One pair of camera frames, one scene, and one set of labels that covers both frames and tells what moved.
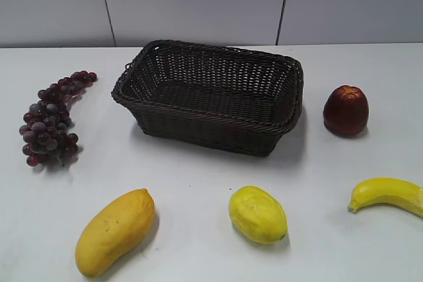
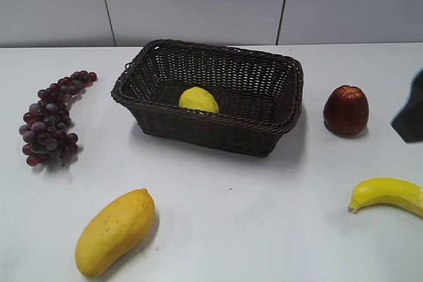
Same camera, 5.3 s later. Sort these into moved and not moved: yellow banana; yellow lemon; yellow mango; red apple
Moved: yellow lemon
Not moved: yellow mango; yellow banana; red apple
